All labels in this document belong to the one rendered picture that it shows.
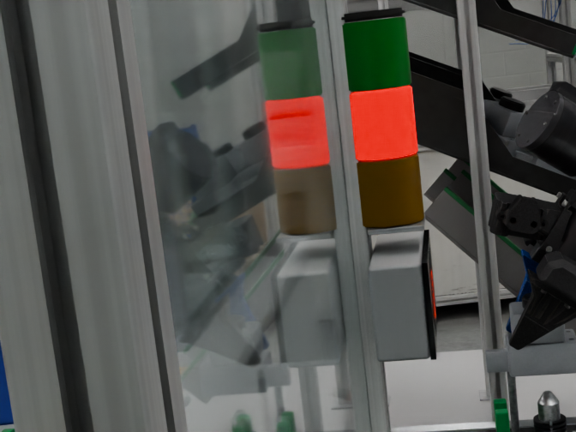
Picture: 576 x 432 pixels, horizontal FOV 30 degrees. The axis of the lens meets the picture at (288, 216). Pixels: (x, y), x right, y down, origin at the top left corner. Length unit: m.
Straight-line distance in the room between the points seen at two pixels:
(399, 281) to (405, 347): 0.05
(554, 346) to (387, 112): 0.33
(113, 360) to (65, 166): 0.04
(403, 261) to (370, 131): 0.10
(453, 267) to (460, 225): 3.85
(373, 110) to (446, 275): 4.33
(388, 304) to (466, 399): 0.84
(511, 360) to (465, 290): 4.11
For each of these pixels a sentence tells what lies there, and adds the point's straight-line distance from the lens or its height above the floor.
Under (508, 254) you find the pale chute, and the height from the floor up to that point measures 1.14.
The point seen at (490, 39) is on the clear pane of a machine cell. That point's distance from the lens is 5.00.
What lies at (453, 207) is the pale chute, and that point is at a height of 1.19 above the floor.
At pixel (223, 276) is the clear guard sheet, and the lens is 0.36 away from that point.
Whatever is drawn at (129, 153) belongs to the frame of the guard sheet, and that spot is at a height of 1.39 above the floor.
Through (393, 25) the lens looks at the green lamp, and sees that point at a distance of 0.78.
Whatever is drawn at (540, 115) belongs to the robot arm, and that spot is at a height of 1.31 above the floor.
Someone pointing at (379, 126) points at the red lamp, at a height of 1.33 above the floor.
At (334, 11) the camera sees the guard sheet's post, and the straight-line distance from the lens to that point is 0.78.
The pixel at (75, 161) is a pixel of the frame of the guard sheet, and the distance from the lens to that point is 0.22.
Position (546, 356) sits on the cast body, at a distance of 1.01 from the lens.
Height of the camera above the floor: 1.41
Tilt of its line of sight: 10 degrees down
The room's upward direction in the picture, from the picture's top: 7 degrees counter-clockwise
